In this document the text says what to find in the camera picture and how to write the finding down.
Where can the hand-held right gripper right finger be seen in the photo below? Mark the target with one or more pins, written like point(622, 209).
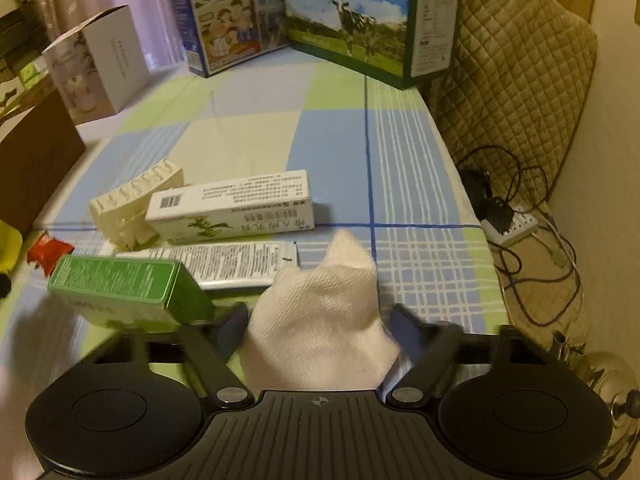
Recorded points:
point(400, 321)

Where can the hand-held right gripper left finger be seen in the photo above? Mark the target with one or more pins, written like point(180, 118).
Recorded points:
point(232, 327)

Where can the white squeeze tube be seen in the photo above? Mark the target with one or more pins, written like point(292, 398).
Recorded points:
point(240, 265)

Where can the white cloth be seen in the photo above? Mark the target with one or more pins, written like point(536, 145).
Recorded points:
point(320, 320)

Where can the green cardboard box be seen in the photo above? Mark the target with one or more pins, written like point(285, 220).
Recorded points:
point(125, 280)

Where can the white ribbed plastic piece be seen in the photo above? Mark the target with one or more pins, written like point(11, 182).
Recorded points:
point(125, 200)

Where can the brown storage box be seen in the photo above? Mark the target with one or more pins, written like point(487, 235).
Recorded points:
point(35, 160)

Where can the long white box plant print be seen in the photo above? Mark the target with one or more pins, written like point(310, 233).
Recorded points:
point(230, 205)

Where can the black power adapter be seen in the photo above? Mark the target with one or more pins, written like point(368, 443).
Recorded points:
point(497, 212)

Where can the white power strip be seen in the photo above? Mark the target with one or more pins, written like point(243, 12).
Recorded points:
point(520, 227)

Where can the plaid sheet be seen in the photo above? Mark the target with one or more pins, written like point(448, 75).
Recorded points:
point(400, 160)

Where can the red snack packet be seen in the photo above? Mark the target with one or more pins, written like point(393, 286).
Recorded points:
point(47, 252)

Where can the metal kettle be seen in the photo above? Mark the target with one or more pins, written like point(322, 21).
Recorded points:
point(620, 410)

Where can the yellow-green plastic item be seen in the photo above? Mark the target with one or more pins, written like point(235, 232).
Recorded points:
point(9, 247)

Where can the beige quilted chair cover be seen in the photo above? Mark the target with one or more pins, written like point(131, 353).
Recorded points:
point(515, 85)

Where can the white open carton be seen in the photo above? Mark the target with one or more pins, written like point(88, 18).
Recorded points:
point(110, 65)

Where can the green milk carton cow print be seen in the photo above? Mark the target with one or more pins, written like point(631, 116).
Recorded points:
point(350, 20)

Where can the blue milk carton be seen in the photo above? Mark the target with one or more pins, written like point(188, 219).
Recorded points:
point(225, 20)

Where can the green tissue pack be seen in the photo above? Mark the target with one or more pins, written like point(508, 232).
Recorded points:
point(34, 74)

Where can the sheer curtain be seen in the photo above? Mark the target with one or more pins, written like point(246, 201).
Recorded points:
point(145, 10)

